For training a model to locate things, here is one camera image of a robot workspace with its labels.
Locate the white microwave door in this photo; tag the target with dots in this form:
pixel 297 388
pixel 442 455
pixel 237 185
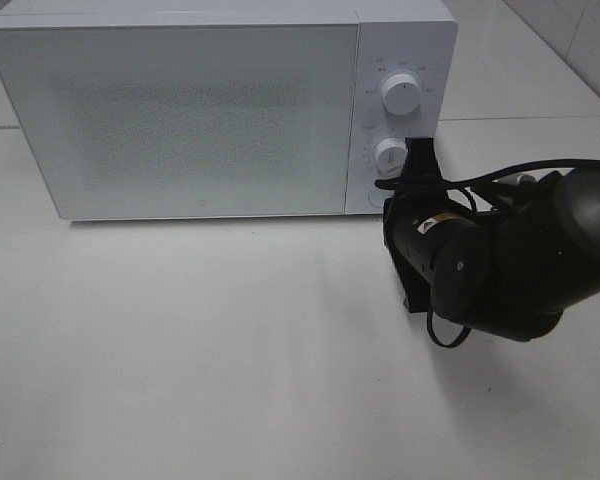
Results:
pixel 160 123

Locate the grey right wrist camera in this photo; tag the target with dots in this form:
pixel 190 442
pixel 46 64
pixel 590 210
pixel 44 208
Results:
pixel 513 184

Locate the round white door button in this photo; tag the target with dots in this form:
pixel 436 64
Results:
pixel 377 197

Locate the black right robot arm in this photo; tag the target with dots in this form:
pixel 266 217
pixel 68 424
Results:
pixel 505 253

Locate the white microwave oven body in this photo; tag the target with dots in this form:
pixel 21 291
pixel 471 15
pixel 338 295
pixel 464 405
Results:
pixel 392 36

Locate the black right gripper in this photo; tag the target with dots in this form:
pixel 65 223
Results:
pixel 421 231

